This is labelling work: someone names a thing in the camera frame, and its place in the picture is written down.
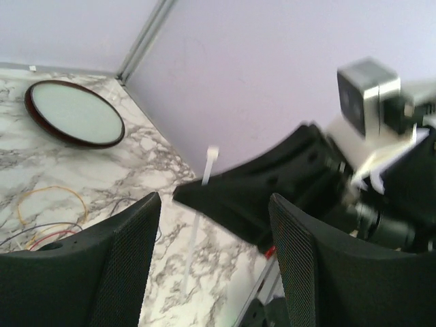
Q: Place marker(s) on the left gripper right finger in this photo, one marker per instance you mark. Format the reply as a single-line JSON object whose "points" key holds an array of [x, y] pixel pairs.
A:
{"points": [[333, 279]]}

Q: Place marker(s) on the round brown-rimmed dish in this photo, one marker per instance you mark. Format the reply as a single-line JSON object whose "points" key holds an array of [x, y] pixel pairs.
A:
{"points": [[74, 114]]}

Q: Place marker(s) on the right aluminium corner post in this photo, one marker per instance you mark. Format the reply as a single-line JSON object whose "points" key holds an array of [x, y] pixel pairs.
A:
{"points": [[158, 16]]}

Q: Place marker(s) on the aluminium front rail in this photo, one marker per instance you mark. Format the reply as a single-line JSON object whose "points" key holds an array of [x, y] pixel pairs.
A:
{"points": [[265, 288]]}

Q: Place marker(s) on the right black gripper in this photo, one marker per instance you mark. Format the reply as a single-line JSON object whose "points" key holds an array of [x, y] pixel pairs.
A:
{"points": [[398, 212]]}

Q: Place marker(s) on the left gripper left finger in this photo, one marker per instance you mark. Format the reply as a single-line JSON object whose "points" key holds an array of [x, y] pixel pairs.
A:
{"points": [[96, 277]]}

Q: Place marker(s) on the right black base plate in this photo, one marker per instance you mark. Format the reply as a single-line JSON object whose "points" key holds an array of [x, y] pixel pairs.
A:
{"points": [[273, 314]]}

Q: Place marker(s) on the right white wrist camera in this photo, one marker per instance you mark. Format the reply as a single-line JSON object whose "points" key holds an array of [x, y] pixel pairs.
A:
{"points": [[379, 116]]}

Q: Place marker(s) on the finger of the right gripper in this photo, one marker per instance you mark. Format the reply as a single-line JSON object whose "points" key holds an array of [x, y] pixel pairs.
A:
{"points": [[238, 198]]}

